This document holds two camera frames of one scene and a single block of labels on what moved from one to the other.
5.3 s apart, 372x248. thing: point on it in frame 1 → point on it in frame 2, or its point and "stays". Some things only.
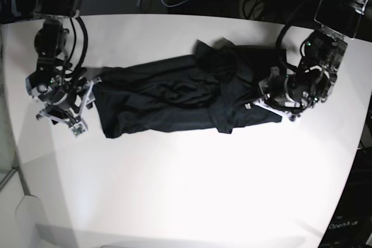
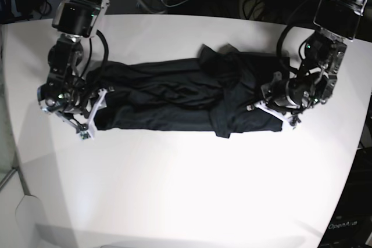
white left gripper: x=78 y=125 → x=89 y=130
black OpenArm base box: x=350 y=226 stays
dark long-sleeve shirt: x=217 y=87 stays
